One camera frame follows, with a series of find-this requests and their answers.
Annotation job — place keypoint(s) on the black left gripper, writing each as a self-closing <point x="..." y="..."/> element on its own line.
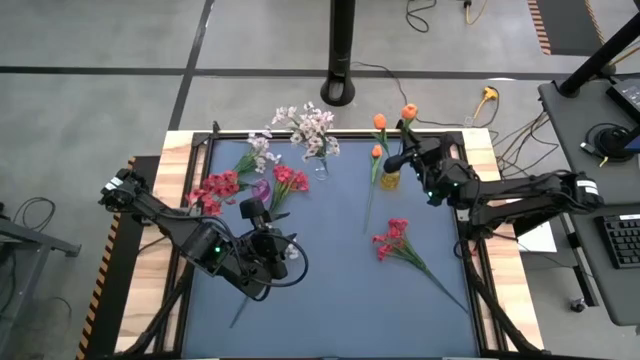
<point x="267" y="245"/>

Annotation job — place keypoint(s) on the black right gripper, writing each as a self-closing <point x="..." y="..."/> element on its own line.
<point x="427" y="150"/>

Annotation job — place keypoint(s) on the white artificial flower bunch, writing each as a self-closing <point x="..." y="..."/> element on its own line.
<point x="292" y="251"/>
<point x="329" y="146"/>
<point x="287" y="114"/>
<point x="260" y="145"/>

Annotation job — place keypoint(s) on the orange artificial tulip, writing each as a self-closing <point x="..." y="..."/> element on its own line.
<point x="376" y="150"/>
<point x="380" y="121"/>
<point x="409" y="111"/>

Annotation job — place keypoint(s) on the purple glass vase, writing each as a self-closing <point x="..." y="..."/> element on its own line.
<point x="261" y="189"/>

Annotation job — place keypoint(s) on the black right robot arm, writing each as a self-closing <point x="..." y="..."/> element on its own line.
<point x="525" y="187"/>

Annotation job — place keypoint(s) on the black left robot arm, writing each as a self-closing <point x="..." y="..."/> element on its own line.
<point x="165" y="220"/>

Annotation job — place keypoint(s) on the yellow glass vase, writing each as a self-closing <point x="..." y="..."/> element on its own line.
<point x="390" y="181"/>

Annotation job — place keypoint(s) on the clear glass vase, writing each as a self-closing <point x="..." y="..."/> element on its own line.
<point x="321" y="172"/>

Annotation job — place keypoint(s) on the yellow power plug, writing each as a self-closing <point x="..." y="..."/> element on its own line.
<point x="490" y="93"/>

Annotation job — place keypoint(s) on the white paper sheet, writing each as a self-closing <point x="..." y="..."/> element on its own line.
<point x="540" y="240"/>

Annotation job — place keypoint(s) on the grey desk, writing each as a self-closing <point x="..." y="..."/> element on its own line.
<point x="615" y="290"/>
<point x="575" y="115"/>

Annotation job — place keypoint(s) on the black hazard-edged floor mat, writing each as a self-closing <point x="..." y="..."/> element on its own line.
<point x="107" y="310"/>
<point x="565" y="25"/>

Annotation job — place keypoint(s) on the black round stand base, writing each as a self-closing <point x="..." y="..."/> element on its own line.
<point x="612" y="145"/>

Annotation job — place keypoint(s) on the black diagonal pole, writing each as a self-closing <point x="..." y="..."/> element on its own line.
<point x="600" y="55"/>

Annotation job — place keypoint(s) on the black laptop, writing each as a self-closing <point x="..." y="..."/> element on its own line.
<point x="627" y="97"/>

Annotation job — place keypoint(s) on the black desk leg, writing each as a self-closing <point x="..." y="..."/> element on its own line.
<point x="586" y="280"/>

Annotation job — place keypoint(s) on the black keyboard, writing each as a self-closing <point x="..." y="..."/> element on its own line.
<point x="620" y="242"/>

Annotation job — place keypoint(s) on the black caster wheel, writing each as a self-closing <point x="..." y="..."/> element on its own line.
<point x="577" y="305"/>

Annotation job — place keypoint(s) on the black metal table frame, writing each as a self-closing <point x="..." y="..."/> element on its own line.
<point x="365" y="134"/>

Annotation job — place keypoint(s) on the black round post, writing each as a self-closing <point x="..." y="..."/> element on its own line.
<point x="340" y="50"/>

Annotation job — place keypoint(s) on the black diagonal frame strut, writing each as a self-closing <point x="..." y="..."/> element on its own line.
<point x="150" y="322"/>
<point x="505" y="315"/>

